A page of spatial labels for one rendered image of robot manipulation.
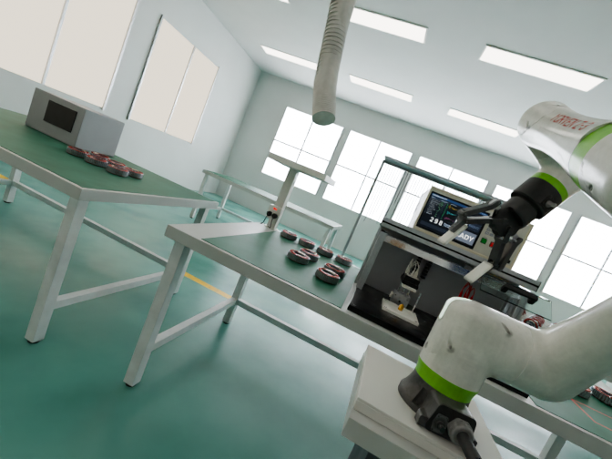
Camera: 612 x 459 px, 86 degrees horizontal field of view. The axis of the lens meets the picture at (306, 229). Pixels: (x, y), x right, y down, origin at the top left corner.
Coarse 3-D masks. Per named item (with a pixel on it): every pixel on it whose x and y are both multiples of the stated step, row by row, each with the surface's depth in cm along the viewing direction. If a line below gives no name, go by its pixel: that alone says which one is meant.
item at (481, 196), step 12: (384, 156) 460; (408, 168) 473; (420, 168) 449; (384, 180) 484; (432, 180) 467; (444, 180) 447; (384, 192) 485; (396, 192) 481; (456, 192) 462; (468, 192) 457; (480, 192) 432; (396, 204) 481; (408, 204) 478; (360, 216) 493; (348, 240) 498
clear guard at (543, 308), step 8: (488, 272) 141; (488, 280) 117; (496, 280) 117; (504, 280) 121; (480, 288) 115; (488, 288) 115; (496, 288) 115; (520, 288) 117; (496, 296) 113; (504, 296) 114; (512, 296) 114; (520, 296) 114; (520, 304) 112; (528, 304) 113; (536, 304) 113; (544, 304) 113; (536, 312) 111; (544, 312) 111
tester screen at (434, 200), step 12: (432, 204) 144; (444, 204) 143; (456, 204) 142; (432, 216) 144; (444, 216) 143; (456, 216) 142; (468, 216) 141; (480, 216) 140; (444, 228) 143; (456, 240) 142
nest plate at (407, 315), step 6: (384, 300) 142; (384, 306) 132; (390, 306) 135; (396, 306) 140; (390, 312) 130; (396, 312) 130; (402, 312) 133; (408, 312) 137; (402, 318) 129; (408, 318) 129; (414, 318) 133; (414, 324) 128
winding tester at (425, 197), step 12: (432, 192) 144; (444, 192) 143; (420, 204) 164; (468, 204) 141; (420, 216) 145; (420, 228) 146; (528, 228) 136; (480, 240) 140; (492, 240) 139; (480, 252) 140; (516, 252) 137
